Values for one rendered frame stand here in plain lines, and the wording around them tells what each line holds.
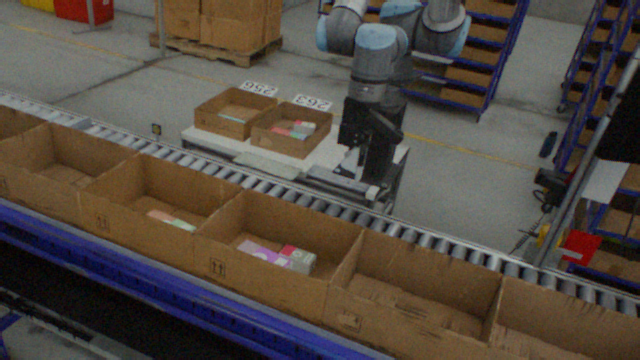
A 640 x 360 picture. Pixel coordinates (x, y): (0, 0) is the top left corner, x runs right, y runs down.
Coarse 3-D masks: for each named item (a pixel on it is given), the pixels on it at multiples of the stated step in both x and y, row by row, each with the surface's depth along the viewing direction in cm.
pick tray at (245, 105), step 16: (224, 96) 280; (240, 96) 286; (256, 96) 282; (208, 112) 270; (224, 112) 279; (240, 112) 280; (256, 112) 282; (208, 128) 258; (224, 128) 254; (240, 128) 251
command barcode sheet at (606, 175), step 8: (600, 160) 171; (600, 168) 172; (608, 168) 171; (616, 168) 170; (624, 168) 169; (592, 176) 174; (600, 176) 173; (608, 176) 172; (616, 176) 171; (592, 184) 175; (600, 184) 174; (608, 184) 173; (616, 184) 172; (584, 192) 178; (592, 192) 177; (600, 192) 176; (608, 192) 175; (600, 200) 177; (608, 200) 176
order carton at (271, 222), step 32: (256, 192) 161; (224, 224) 156; (256, 224) 168; (288, 224) 162; (320, 224) 157; (352, 224) 152; (224, 256) 140; (320, 256) 163; (224, 288) 146; (256, 288) 140; (288, 288) 135; (320, 288) 131; (320, 320) 136
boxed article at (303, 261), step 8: (288, 248) 159; (296, 248) 159; (288, 256) 156; (296, 256) 156; (304, 256) 156; (312, 256) 157; (296, 264) 156; (304, 264) 154; (312, 264) 156; (304, 272) 156
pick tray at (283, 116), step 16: (272, 112) 266; (288, 112) 278; (304, 112) 274; (320, 112) 270; (256, 128) 246; (288, 128) 270; (320, 128) 254; (256, 144) 251; (272, 144) 247; (288, 144) 244; (304, 144) 240
